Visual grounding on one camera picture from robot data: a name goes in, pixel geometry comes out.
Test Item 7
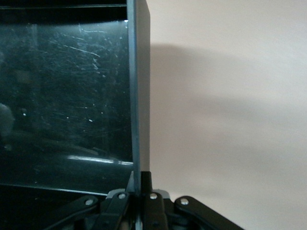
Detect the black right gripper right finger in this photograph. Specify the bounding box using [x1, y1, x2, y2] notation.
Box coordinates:
[141, 171, 244, 230]

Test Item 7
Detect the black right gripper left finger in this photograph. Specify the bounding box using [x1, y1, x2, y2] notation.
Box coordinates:
[45, 171, 135, 230]

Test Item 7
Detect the black plastic box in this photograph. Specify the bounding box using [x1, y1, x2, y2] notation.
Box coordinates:
[0, 0, 152, 230]

